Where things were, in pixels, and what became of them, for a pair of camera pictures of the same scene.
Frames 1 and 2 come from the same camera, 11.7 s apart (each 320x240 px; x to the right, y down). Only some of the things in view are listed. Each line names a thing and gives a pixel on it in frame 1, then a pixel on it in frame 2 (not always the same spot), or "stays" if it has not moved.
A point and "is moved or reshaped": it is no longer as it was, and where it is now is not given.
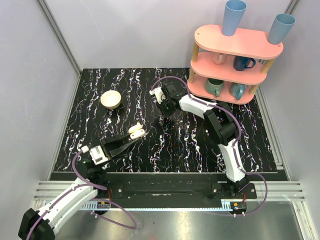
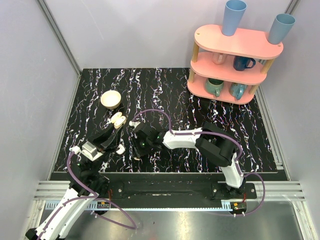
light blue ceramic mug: x=237 y=90 stays
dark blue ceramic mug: x=240 y=63 stays
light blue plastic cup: x=234 y=11 stays
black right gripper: x=166 y=114 to x=137 y=151
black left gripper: x=106 y=147 to x=99 y=143
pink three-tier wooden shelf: x=225 y=69 stays
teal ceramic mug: x=214 y=86 stays
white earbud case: x=136 y=131 is moved or reshaped
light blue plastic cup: x=280 y=28 stays
